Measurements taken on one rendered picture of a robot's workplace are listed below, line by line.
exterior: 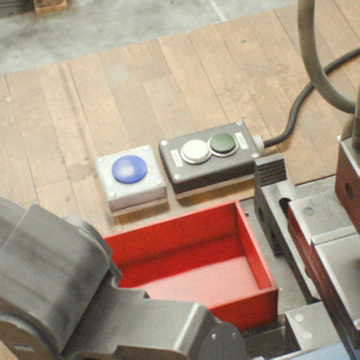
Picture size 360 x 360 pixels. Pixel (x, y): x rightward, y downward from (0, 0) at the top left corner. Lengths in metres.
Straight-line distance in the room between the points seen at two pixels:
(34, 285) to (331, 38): 0.75
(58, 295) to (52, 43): 2.10
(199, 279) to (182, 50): 0.36
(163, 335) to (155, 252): 0.43
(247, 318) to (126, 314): 0.35
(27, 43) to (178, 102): 1.53
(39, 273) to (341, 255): 0.21
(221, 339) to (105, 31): 2.11
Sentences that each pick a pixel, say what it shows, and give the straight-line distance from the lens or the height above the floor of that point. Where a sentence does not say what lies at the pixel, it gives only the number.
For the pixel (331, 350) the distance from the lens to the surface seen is 0.83.
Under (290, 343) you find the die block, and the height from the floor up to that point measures 0.95.
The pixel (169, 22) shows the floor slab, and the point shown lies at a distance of 2.65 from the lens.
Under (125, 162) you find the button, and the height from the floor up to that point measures 0.94.
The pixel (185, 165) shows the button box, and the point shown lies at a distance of 1.03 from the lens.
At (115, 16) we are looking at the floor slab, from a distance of 2.69.
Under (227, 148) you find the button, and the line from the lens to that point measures 1.04.
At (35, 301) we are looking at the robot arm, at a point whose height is 1.25.
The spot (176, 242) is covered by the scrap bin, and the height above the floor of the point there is 0.92.
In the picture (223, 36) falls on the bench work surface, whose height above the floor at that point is 0.90.
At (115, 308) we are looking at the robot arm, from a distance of 0.60.
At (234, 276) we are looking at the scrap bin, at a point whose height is 0.90.
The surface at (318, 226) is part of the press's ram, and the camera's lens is 0.72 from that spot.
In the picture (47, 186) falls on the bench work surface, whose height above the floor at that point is 0.90.
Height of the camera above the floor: 1.71
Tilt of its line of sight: 50 degrees down
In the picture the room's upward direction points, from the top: 5 degrees counter-clockwise
